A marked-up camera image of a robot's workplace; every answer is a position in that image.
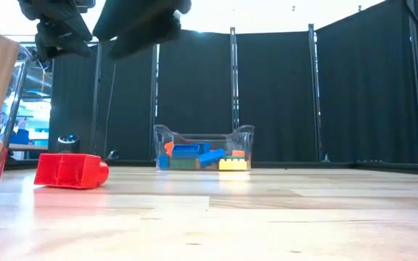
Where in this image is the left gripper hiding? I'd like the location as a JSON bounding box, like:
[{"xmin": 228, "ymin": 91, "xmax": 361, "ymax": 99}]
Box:
[{"xmin": 16, "ymin": 0, "xmax": 97, "ymax": 62}]

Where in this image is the clear plastic bin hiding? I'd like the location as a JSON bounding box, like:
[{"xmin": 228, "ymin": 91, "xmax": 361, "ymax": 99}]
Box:
[
  {"xmin": 153, "ymin": 124, "xmax": 256, "ymax": 172},
  {"xmin": 0, "ymin": 21, "xmax": 33, "ymax": 201}
]

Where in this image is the red stepped plastic block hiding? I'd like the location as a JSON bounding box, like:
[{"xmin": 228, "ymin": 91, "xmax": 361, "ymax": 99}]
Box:
[{"xmin": 33, "ymin": 152, "xmax": 110, "ymax": 191}]

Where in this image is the yellow plastic brick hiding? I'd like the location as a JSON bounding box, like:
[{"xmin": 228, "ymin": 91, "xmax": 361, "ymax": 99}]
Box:
[{"xmin": 218, "ymin": 158, "xmax": 249, "ymax": 171}]

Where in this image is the black curtain pole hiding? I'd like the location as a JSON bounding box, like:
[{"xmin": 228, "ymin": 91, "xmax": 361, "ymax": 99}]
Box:
[
  {"xmin": 308, "ymin": 23, "xmax": 322, "ymax": 162},
  {"xmin": 91, "ymin": 41, "xmax": 103, "ymax": 157},
  {"xmin": 408, "ymin": 16, "xmax": 418, "ymax": 164},
  {"xmin": 149, "ymin": 43, "xmax": 160, "ymax": 157}
]

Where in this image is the grey curtain pole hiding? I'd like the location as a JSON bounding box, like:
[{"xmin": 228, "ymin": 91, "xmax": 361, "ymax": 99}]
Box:
[{"xmin": 229, "ymin": 25, "xmax": 240, "ymax": 133}]

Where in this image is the wooden desk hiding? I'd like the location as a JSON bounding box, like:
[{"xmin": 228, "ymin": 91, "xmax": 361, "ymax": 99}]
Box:
[{"xmin": 8, "ymin": 143, "xmax": 49, "ymax": 153}]

